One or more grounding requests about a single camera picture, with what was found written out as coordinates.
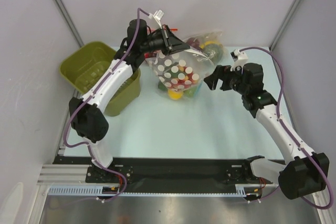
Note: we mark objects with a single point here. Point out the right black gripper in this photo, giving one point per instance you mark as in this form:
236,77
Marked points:
226,77

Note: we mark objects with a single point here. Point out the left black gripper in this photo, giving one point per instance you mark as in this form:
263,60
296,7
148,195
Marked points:
171,43

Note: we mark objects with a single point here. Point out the polka dot strawberry bag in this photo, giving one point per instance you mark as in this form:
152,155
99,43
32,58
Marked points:
182,70

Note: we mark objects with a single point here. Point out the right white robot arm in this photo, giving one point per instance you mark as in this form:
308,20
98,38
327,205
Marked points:
304,171

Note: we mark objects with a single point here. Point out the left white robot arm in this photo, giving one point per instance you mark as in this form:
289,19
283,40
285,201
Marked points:
86,113

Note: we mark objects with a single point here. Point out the red zip fruit bag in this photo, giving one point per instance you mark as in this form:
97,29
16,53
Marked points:
151,43

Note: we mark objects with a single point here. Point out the clear bag with melon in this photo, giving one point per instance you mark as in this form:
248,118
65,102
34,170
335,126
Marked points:
210,44

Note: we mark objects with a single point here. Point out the olive green plastic basket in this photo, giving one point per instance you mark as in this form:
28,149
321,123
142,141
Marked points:
86,66

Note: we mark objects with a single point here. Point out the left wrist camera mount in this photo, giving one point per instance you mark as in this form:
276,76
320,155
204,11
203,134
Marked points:
156,17

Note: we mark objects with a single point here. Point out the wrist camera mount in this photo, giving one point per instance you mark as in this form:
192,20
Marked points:
156,17
240,58

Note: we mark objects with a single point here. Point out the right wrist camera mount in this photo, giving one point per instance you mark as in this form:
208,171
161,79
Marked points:
240,58

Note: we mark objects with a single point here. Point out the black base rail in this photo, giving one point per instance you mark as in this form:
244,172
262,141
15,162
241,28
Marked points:
200,175

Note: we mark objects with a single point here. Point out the aluminium frame post left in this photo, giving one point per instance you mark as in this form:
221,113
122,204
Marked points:
68,21

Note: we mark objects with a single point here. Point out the aluminium frame post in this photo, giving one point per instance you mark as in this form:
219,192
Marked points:
68,21
285,23

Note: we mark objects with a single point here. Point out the aluminium frame post right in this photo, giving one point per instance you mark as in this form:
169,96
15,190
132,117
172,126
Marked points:
285,23

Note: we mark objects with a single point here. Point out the white cable duct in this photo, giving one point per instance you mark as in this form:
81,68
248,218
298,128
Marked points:
111,191

